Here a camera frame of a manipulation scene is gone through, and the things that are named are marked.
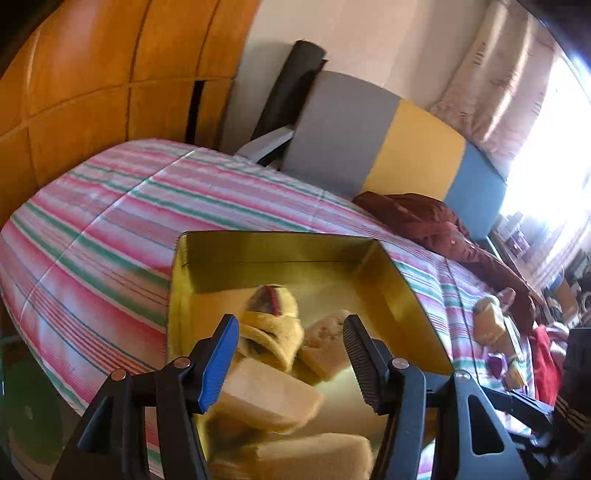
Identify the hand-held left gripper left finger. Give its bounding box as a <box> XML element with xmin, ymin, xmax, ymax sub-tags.
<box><xmin>51</xmin><ymin>314</ymin><xmax>241</xmax><ymax>480</ymax></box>

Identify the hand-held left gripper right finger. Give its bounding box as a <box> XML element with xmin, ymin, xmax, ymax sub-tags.
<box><xmin>342</xmin><ymin>314</ymin><xmax>529</xmax><ymax>480</ymax></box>

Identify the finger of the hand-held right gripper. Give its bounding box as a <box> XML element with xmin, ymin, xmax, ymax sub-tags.
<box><xmin>482</xmin><ymin>388</ymin><xmax>555</xmax><ymax>435</ymax></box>

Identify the brown sponge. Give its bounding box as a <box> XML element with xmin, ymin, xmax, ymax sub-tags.
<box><xmin>222</xmin><ymin>357</ymin><xmax>324</xmax><ymax>435</ymax></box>
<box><xmin>300</xmin><ymin>309</ymin><xmax>354</xmax><ymax>381</ymax></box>

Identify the yellow fuzzy cloth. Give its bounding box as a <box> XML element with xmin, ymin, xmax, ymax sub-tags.
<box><xmin>235</xmin><ymin>284</ymin><xmax>305</xmax><ymax>372</ymax></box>

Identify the gold tin box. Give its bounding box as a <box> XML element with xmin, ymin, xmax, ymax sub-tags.
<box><xmin>166</xmin><ymin>231</ymin><xmax>455</xmax><ymax>480</ymax></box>

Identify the red cloth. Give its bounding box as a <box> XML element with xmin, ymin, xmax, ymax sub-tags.
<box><xmin>526</xmin><ymin>323</ymin><xmax>566</xmax><ymax>407</ymax></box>

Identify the pink and white sock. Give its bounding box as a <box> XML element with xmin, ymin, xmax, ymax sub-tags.
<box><xmin>473</xmin><ymin>287</ymin><xmax>518</xmax><ymax>344</ymax></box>

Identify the wooden desk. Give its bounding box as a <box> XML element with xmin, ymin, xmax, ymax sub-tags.
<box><xmin>487</xmin><ymin>222</ymin><xmax>555</xmax><ymax>301</ymax></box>

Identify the maroon jacket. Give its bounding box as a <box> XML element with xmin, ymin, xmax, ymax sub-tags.
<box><xmin>353</xmin><ymin>190</ymin><xmax>539</xmax><ymax>333</ymax></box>

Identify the striped blanket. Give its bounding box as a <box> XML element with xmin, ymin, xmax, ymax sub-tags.
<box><xmin>0</xmin><ymin>138</ymin><xmax>555</xmax><ymax>480</ymax></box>

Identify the grey yellow blue armchair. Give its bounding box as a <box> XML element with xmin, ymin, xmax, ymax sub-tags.
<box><xmin>235</xmin><ymin>69</ymin><xmax>509</xmax><ymax>241</ymax></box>

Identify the black rolled mat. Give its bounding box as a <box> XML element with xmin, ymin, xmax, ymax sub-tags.
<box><xmin>252</xmin><ymin>40</ymin><xmax>328</xmax><ymax>141</ymax></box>

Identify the pink curtain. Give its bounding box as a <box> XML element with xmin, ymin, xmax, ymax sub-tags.
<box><xmin>427</xmin><ymin>0</ymin><xmax>591</xmax><ymax>176</ymax></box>

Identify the wooden wardrobe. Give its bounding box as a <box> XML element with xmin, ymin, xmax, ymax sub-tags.
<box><xmin>0</xmin><ymin>0</ymin><xmax>264</xmax><ymax>227</ymax></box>

